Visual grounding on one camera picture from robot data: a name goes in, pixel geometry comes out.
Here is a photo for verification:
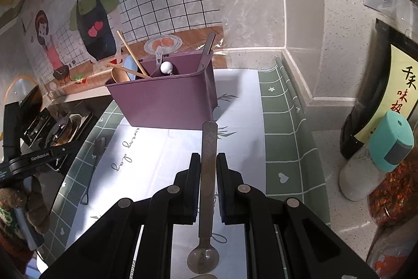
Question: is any thin black spoon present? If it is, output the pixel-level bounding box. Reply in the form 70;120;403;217
80;137;107;206

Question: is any dark soy sauce bottle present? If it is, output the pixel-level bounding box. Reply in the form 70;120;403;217
340;0;418;160

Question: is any person's left hand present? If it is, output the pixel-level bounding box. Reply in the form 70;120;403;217
0;187;51;234

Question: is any green checked table mat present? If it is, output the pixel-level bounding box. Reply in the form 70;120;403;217
36;55;330;279

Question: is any white ball handle spoon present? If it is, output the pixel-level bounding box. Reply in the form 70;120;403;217
160;61;178;76

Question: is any patterned handle metal spoon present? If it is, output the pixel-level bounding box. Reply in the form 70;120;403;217
187;121;220;275

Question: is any person's left forearm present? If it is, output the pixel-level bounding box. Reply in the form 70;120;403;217
0;201;38;270

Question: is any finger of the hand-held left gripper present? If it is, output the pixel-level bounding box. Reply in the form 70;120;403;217
10;138;98;175

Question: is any yellow lid chili jar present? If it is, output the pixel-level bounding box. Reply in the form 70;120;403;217
367;158;418;227

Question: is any black gas stove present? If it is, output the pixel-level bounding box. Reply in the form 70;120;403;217
20;106;98;149

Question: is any teal capped salt shaker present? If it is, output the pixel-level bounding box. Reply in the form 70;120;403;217
339;111;415;202

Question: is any purple plastic utensil holder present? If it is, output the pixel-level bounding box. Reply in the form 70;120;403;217
104;49;215;131

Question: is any cartoon kitchen wall poster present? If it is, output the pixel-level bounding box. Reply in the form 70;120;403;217
20;0;226;96

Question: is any light blue plastic ladle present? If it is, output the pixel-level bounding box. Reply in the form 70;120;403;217
123;56;139;81

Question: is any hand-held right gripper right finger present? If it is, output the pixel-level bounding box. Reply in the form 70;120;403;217
216;152;379;279

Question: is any clear plastic bottle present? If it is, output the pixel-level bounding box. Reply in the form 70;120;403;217
366;220;418;276

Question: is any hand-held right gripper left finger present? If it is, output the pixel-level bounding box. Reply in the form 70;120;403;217
39;153;202;279

